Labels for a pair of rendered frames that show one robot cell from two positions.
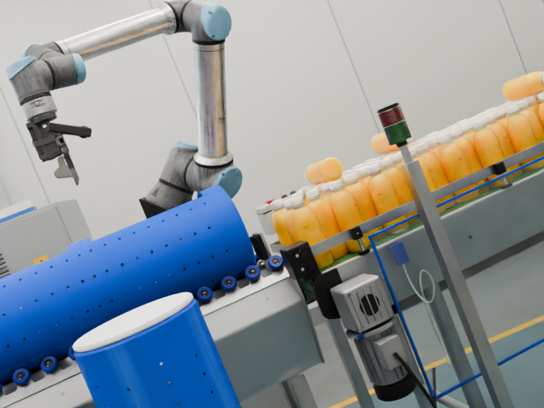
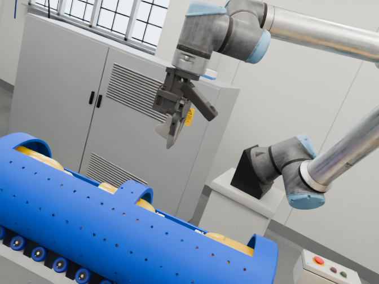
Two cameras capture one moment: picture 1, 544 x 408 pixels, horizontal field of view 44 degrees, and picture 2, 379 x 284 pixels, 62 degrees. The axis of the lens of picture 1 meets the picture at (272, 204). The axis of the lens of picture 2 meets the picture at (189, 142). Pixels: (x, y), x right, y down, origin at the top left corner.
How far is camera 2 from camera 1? 1.28 m
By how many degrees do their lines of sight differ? 27
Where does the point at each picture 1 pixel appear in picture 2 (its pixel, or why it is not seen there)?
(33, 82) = (199, 35)
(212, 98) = (358, 147)
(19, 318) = (33, 215)
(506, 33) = not seen: outside the picture
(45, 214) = (211, 89)
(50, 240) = not seen: hidden behind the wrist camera
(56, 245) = not seen: hidden behind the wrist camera
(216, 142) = (326, 174)
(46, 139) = (170, 95)
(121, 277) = (122, 261)
